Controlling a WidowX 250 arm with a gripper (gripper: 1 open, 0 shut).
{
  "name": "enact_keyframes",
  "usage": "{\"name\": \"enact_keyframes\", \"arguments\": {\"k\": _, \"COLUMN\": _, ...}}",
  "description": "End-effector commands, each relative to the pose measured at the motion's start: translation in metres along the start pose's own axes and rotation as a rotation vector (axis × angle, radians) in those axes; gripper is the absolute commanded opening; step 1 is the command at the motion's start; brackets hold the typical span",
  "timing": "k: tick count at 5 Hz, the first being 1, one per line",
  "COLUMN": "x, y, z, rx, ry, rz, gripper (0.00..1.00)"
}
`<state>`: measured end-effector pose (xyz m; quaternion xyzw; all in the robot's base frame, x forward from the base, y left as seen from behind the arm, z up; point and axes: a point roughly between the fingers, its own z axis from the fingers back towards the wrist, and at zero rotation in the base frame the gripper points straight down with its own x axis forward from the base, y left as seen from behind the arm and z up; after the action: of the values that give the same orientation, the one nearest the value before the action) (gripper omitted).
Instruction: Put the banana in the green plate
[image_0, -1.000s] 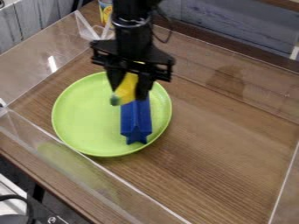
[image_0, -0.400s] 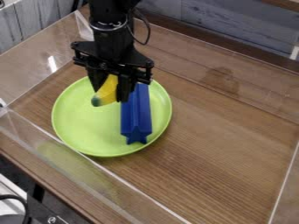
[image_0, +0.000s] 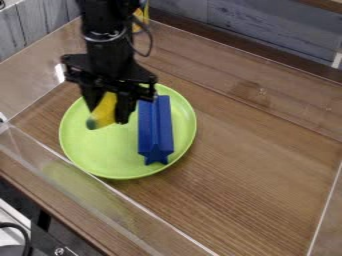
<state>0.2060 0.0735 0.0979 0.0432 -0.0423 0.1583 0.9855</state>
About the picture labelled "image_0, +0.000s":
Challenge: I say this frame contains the yellow toy banana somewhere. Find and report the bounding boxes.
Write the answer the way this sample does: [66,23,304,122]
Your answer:
[86,92,118,130]

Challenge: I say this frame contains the clear acrylic tray walls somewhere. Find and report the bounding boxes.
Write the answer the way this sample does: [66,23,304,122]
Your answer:
[0,11,342,256]

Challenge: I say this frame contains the yellow blue tin can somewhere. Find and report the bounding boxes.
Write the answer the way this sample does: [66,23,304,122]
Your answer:
[133,0,150,33]

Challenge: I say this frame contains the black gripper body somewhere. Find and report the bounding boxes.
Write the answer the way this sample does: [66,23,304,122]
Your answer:
[61,35,158,101]

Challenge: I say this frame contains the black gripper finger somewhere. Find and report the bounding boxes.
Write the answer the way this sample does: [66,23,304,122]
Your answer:
[115,91,138,125]
[81,83,106,111]

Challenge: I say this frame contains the black chair armrest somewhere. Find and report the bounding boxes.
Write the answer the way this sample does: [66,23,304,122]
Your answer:
[0,222,31,256]

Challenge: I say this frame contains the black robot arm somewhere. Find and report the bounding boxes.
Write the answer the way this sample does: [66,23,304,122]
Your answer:
[62,0,158,130]

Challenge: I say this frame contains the blue star-shaped block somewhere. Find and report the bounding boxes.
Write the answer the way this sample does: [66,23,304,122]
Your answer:
[138,95,174,165]

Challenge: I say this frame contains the black cable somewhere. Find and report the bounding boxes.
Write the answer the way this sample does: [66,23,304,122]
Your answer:
[129,13,155,58]

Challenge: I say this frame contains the green round plate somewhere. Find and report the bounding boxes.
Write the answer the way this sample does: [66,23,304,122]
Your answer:
[59,84,198,180]

